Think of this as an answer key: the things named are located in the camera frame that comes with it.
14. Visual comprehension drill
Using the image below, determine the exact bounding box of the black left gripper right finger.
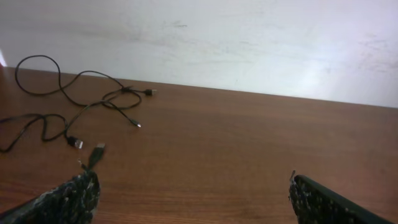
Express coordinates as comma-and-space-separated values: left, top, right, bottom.
289, 172, 390, 224

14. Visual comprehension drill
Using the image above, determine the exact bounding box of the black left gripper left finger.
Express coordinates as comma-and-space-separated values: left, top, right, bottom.
1, 159, 101, 224

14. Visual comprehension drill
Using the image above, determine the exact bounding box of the black thin usb cable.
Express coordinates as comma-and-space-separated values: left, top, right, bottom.
14, 55, 158, 111

